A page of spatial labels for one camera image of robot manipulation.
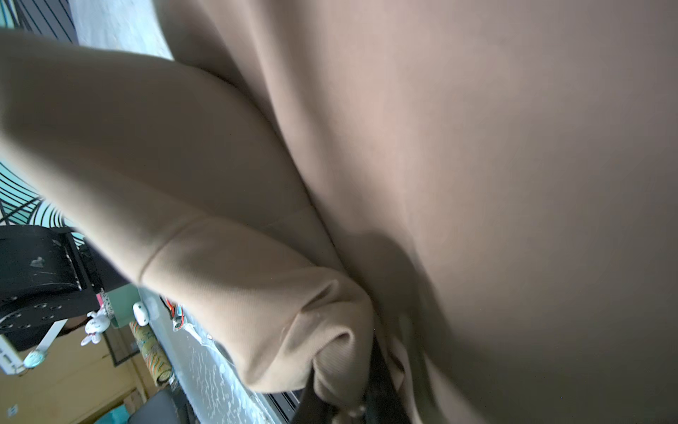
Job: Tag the tan brown skirt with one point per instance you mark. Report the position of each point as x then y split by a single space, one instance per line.
484 190

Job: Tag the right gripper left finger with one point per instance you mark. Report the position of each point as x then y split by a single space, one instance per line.
311 408

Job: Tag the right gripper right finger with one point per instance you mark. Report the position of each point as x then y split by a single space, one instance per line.
382 404

